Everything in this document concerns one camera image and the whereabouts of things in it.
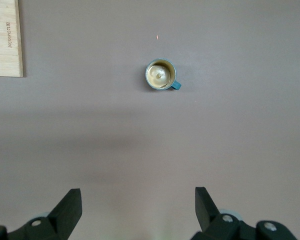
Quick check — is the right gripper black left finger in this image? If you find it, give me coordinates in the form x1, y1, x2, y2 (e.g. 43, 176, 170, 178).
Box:
0, 188, 83, 240

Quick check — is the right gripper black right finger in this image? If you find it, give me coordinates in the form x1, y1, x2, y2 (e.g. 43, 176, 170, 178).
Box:
190, 186, 299, 240

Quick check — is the teal cup with cream inside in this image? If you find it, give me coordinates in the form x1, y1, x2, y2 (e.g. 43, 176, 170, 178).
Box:
144, 57, 183, 92

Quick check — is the brown table cover mat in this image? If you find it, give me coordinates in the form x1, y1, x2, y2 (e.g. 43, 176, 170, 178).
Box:
0, 0, 300, 240

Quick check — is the bamboo cutting board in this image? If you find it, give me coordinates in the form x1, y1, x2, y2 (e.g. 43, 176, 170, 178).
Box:
0, 0, 25, 78

